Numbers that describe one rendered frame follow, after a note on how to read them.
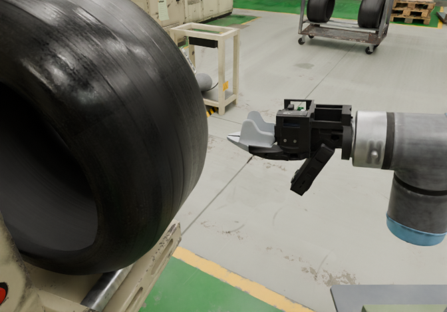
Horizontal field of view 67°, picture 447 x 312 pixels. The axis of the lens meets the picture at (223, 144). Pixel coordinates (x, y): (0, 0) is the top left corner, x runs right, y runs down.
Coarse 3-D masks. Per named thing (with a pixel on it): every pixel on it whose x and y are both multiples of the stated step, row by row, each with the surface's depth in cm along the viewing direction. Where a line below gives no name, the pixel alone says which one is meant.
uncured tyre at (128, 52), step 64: (0, 0) 47; (64, 0) 52; (128, 0) 63; (0, 64) 46; (64, 64) 46; (128, 64) 52; (0, 128) 88; (64, 128) 48; (128, 128) 49; (192, 128) 63; (0, 192) 84; (64, 192) 94; (128, 192) 52; (64, 256) 68; (128, 256) 63
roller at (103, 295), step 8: (112, 272) 74; (120, 272) 75; (128, 272) 78; (104, 280) 72; (112, 280) 73; (120, 280) 74; (96, 288) 71; (104, 288) 71; (112, 288) 72; (88, 296) 69; (96, 296) 69; (104, 296) 70; (80, 304) 68; (88, 304) 68; (96, 304) 68; (104, 304) 70
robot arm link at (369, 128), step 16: (368, 112) 52; (384, 112) 51; (352, 128) 52; (368, 128) 50; (384, 128) 49; (352, 144) 52; (368, 144) 49; (384, 144) 49; (352, 160) 53; (368, 160) 51
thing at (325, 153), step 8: (320, 152) 55; (328, 152) 54; (312, 160) 56; (320, 160) 55; (328, 160) 55; (304, 168) 57; (312, 168) 57; (320, 168) 56; (296, 176) 60; (304, 176) 58; (312, 176) 57; (296, 184) 59; (304, 184) 59; (296, 192) 60; (304, 192) 59
